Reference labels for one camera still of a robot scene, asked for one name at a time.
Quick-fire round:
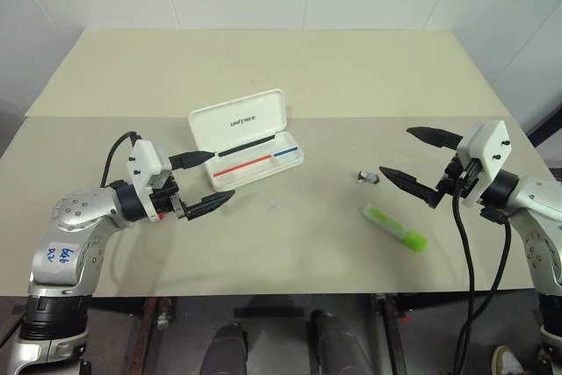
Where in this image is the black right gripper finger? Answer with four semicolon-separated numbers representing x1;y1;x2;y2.
406;126;464;150
378;166;440;208

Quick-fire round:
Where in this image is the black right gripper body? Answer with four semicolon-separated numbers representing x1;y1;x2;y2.
435;154;484;210

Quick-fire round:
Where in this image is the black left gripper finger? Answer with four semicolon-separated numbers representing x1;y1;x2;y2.
184;191;237;221
169;150;218;171

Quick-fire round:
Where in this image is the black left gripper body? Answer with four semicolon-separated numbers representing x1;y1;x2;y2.
153;175;193;221

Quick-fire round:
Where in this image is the white open pencil case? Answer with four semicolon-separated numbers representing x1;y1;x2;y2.
188;89;305;192

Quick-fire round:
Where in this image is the green highlighter pen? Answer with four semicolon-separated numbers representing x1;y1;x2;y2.
362;204;429;254

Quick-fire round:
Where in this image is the dark rounded robot leg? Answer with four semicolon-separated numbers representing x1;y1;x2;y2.
310;309;370;375
200;321;249;375

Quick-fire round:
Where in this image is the person's shoe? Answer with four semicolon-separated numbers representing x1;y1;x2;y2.
490;345;526;375

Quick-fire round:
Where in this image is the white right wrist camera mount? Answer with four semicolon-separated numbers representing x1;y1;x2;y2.
455;120;512;208

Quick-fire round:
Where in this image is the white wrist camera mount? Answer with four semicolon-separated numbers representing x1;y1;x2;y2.
126;140;173;223
455;120;512;208

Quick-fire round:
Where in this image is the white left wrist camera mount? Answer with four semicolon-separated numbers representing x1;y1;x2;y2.
126;140;173;223

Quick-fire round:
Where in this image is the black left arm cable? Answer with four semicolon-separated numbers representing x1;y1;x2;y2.
100;131;144;189

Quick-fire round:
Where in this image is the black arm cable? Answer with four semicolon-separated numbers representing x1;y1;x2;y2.
450;165;513;375
100;131;144;189

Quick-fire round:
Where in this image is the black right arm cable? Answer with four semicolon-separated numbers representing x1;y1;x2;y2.
450;165;513;375

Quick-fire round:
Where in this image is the table frame bar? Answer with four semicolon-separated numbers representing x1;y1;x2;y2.
371;293;407;375
124;296;172;375

